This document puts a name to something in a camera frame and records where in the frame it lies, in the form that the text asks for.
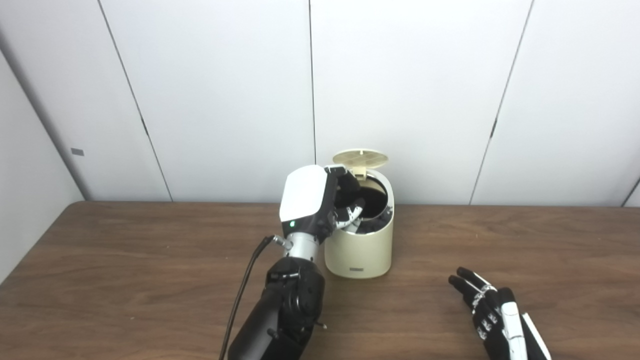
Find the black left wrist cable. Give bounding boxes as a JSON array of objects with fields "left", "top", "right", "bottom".
[{"left": 218, "top": 235, "right": 293, "bottom": 360}]

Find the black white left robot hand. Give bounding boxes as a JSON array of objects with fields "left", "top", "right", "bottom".
[{"left": 279, "top": 165, "right": 366, "bottom": 244}]

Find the cream-colored round bin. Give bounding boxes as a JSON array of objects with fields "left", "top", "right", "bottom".
[{"left": 324, "top": 148, "right": 395, "bottom": 279}]

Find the cream round bin lid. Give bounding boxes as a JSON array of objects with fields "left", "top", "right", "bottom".
[{"left": 332, "top": 148, "right": 389, "bottom": 178}]

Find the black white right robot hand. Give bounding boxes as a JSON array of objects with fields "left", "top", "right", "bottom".
[{"left": 448, "top": 266, "right": 552, "bottom": 360}]

